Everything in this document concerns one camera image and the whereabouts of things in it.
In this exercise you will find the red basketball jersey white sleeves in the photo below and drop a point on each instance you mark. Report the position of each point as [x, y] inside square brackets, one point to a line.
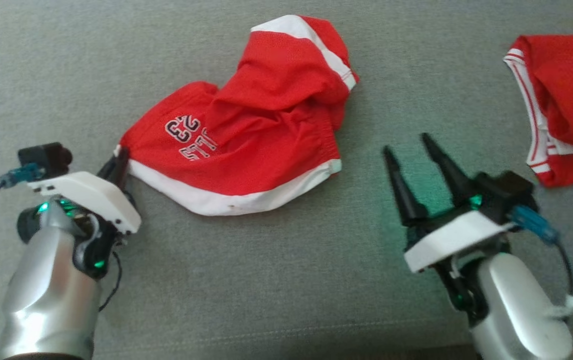
[571, 90]

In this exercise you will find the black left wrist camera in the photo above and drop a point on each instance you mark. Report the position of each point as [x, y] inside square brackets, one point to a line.
[46, 156]

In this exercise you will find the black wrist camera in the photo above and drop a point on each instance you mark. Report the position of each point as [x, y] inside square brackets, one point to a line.
[506, 192]
[46, 156]

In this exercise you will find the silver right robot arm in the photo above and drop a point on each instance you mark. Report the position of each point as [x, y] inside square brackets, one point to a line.
[511, 305]

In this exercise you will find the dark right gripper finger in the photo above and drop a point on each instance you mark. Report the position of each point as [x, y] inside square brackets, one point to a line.
[451, 172]
[406, 195]

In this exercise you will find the red shorts white stripes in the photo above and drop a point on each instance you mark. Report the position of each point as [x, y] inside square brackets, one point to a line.
[256, 140]

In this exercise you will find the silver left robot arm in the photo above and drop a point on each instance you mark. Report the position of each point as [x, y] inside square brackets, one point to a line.
[46, 290]

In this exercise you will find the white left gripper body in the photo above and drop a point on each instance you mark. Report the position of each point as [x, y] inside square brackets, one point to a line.
[86, 192]

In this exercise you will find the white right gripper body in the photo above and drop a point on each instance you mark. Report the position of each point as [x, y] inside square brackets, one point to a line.
[456, 237]

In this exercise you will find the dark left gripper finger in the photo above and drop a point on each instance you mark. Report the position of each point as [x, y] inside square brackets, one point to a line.
[108, 170]
[122, 170]

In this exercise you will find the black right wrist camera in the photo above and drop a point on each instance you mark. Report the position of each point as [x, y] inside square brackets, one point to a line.
[506, 192]

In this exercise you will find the large grey sofa ottoman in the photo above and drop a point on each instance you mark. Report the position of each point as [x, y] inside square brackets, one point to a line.
[286, 280]

